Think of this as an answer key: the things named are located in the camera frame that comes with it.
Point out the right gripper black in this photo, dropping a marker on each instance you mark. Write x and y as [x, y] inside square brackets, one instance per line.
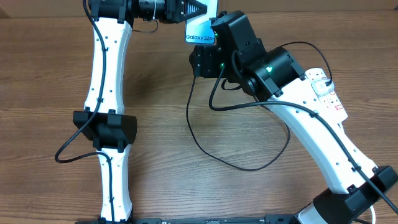
[203, 62]

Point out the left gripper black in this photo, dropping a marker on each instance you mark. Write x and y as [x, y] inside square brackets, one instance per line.
[173, 10]

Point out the blue Galaxy smartphone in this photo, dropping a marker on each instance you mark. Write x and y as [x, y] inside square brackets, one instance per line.
[198, 29]

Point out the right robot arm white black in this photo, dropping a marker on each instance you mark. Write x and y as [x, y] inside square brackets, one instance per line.
[277, 81]

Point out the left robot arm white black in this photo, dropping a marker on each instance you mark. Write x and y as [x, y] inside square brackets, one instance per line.
[103, 121]

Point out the white charger plug adapter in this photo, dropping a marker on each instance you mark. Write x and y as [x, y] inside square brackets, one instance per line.
[323, 87]

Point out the white power strip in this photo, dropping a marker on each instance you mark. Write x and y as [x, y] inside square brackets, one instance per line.
[330, 100]

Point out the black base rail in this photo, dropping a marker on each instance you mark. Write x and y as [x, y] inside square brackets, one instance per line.
[268, 219]

